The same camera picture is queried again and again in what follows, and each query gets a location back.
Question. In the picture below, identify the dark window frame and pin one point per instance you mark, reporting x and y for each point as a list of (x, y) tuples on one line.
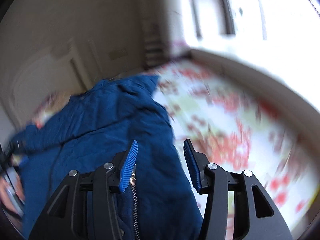
[(230, 29)]

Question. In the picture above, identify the striped beige curtain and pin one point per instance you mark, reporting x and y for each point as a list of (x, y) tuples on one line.
[(169, 29)]

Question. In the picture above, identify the blue puffer jacket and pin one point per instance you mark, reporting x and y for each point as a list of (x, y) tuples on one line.
[(88, 132)]

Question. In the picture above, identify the floral bed quilt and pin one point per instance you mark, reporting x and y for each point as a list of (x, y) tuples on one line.
[(233, 129)]

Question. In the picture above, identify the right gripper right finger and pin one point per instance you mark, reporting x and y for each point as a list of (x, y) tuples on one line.
[(255, 213)]

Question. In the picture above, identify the white headboard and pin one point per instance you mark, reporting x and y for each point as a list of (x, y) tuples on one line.
[(49, 70)]

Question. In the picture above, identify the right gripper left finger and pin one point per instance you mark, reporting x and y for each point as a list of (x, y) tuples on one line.
[(65, 214)]

